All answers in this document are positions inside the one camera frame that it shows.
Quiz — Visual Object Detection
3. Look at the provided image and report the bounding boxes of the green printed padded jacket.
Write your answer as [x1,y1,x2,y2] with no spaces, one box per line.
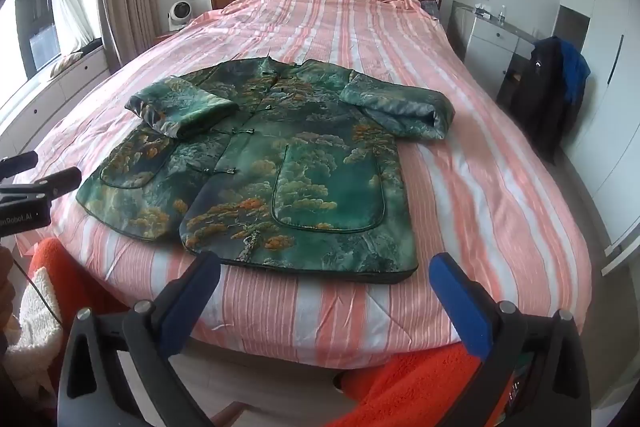
[75,55,456,285]

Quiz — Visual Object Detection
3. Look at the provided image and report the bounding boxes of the person's left hand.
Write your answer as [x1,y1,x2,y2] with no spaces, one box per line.
[0,247,17,338]

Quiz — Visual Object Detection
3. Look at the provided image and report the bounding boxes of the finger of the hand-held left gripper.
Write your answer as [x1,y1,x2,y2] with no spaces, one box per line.
[0,166,82,208]
[0,152,38,180]

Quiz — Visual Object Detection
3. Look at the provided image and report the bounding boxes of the black hanging jacket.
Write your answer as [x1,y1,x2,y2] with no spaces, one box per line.
[497,36,576,162]

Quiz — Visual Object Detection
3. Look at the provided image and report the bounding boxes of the blue hanging garment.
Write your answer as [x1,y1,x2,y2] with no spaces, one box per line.
[560,39,592,105]

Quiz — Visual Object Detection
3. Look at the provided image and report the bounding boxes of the small white fan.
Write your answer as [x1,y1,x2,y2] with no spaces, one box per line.
[167,1,190,32]

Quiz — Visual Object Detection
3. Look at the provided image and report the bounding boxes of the white window seat cabinet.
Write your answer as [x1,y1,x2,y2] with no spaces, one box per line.
[0,39,113,132]

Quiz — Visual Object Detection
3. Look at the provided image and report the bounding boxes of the orange fleece robe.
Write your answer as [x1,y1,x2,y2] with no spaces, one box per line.
[330,347,506,427]

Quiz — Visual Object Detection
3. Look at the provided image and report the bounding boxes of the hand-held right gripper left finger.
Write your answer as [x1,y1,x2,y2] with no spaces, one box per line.
[56,251,222,427]

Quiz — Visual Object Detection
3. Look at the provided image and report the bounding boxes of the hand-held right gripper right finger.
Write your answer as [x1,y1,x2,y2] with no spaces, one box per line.
[428,252,593,427]

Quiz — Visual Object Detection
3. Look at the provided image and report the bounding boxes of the white nightstand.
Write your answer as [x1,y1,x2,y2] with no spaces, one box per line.
[462,2,538,78]

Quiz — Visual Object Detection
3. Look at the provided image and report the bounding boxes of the white wardrobe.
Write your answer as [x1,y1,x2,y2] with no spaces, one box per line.
[550,0,640,258]

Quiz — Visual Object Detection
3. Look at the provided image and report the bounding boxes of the pink striped bed blanket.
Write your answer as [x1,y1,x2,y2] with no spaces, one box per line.
[15,0,593,368]

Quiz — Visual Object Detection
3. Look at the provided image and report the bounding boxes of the patterned window seat cushion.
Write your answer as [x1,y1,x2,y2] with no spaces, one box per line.
[50,54,83,75]

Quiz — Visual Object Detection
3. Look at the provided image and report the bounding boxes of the dark framed window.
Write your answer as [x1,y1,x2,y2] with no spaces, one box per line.
[0,0,63,98]

